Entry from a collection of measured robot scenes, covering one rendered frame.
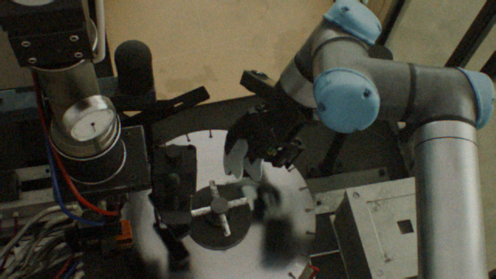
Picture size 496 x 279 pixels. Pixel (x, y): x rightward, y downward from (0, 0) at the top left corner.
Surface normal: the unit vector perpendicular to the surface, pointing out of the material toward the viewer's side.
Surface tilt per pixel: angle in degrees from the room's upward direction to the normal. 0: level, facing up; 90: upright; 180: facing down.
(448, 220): 25
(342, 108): 68
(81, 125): 90
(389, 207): 0
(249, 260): 0
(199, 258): 0
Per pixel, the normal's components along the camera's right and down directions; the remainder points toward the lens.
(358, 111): -0.04, 0.65
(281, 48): 0.09, -0.45
